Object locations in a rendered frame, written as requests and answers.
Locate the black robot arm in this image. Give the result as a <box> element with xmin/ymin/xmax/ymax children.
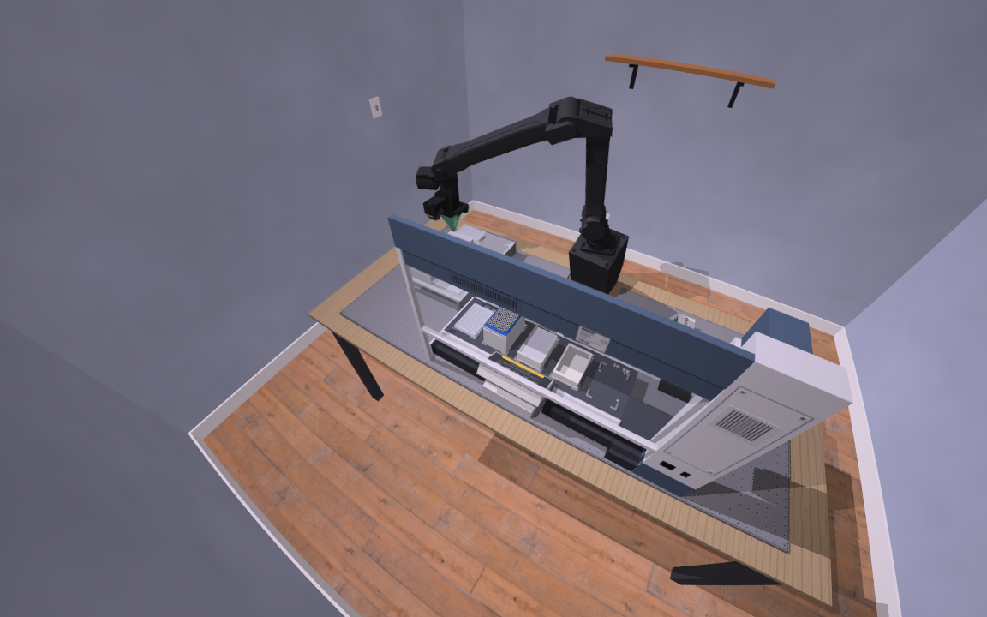
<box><xmin>416</xmin><ymin>97</ymin><xmax>618</xmax><ymax>256</ymax></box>

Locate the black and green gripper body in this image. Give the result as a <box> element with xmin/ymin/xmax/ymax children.
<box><xmin>441</xmin><ymin>191</ymin><xmax>469</xmax><ymax>218</ymax></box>

